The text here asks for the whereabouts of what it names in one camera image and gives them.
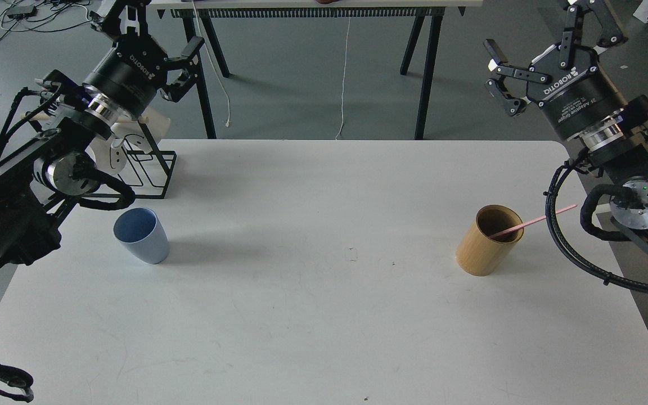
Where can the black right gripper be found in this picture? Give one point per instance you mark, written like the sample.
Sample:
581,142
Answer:
574,90

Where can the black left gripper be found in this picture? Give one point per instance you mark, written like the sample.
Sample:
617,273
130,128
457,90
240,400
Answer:
136,68

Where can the pink chopstick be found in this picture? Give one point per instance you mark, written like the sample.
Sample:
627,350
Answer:
530,222

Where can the light blue plastic cup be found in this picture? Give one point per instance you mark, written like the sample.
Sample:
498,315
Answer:
140,232

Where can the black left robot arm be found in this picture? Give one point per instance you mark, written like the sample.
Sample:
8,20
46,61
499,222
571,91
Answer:
59,119

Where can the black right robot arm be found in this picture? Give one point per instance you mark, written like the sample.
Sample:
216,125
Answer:
616,211

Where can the background trestle table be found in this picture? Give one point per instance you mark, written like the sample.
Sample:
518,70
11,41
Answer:
348,70

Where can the white square mug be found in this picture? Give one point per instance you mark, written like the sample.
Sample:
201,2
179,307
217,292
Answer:
157,123

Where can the white mug on rack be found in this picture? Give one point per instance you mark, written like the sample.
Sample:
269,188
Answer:
109,156

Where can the bamboo cylindrical holder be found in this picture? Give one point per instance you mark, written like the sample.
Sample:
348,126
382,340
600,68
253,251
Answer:
480,253

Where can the black wire cup rack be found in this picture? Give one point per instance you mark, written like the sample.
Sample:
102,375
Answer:
149,170

